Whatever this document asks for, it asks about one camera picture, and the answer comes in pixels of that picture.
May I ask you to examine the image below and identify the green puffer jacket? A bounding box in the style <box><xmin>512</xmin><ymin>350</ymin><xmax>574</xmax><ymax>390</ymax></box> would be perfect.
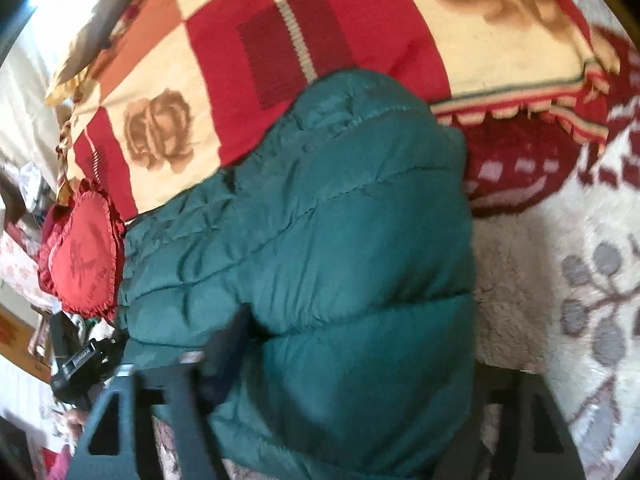
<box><xmin>116</xmin><ymin>69</ymin><xmax>477</xmax><ymax>480</ymax></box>

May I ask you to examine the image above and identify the cream frilled pillow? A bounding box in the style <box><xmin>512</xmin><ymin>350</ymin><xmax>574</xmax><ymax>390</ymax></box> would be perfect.
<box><xmin>44</xmin><ymin>0</ymin><xmax>172</xmax><ymax>107</ymax></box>

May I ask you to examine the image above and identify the white floral fleece blanket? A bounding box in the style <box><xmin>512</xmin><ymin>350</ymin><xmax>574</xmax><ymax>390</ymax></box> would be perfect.
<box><xmin>150</xmin><ymin>0</ymin><xmax>640</xmax><ymax>480</ymax></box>

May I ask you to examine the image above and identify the red cream rose blanket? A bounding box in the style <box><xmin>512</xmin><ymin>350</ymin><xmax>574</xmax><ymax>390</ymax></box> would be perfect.
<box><xmin>45</xmin><ymin>0</ymin><xmax>626</xmax><ymax>222</ymax></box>

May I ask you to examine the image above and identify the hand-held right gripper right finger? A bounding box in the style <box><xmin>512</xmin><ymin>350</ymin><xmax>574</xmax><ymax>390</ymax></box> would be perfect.
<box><xmin>434</xmin><ymin>364</ymin><xmax>587</xmax><ymax>480</ymax></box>

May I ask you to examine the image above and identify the red heart pillow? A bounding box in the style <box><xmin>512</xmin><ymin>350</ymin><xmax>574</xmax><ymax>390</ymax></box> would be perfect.
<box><xmin>37</xmin><ymin>179</ymin><xmax>129</xmax><ymax>322</ymax></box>

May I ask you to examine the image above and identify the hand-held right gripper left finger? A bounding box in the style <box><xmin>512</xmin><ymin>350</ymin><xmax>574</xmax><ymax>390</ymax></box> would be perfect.
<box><xmin>65</xmin><ymin>304</ymin><xmax>252</xmax><ymax>480</ymax></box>

